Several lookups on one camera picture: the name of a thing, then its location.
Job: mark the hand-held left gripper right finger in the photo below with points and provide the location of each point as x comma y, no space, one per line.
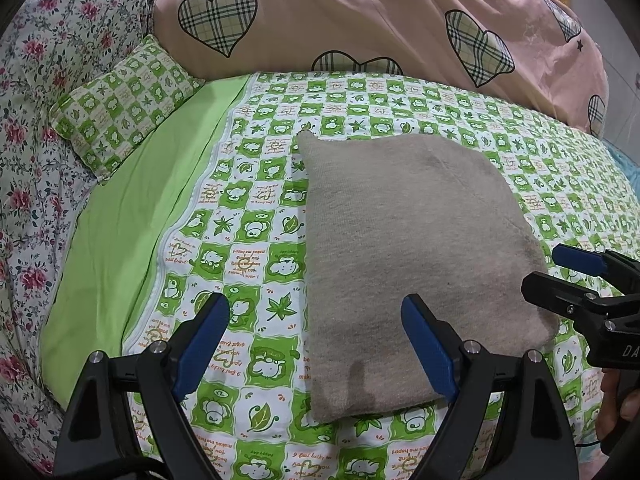
427,347

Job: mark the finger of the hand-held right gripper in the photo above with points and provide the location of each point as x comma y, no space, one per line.
575,259
560,292

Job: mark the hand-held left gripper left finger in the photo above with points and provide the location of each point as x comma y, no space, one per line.
202,345

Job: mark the beige knit sweater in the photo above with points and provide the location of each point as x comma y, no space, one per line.
415,250

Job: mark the person's right hand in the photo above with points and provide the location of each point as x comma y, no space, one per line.
612,410

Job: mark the light blue cloth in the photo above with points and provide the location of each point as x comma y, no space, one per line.
627,162

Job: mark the green patterned bed sheet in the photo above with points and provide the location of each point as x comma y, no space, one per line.
240,210

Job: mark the green patterned pillow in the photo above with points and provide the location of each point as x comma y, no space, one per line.
125,105

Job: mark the floral quilt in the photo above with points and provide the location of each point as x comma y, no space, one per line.
35,125

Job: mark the pink duvet with plaid hearts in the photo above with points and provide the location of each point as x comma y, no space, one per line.
360,15

